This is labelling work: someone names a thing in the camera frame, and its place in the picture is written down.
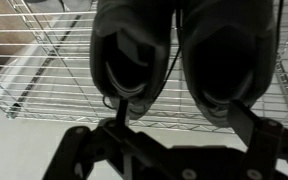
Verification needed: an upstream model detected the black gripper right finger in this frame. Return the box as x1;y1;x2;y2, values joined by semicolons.
227;100;260;146

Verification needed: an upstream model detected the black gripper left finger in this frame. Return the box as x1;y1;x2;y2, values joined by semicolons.
116;100;128;126

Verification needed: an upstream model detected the black sneaker one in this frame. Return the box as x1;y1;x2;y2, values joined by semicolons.
89;0;175;120

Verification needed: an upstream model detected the chrome wire shoe rack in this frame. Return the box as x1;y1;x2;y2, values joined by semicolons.
0;0;288;128

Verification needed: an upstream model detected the black sneaker with white logo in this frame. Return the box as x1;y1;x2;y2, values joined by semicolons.
181;0;280;129

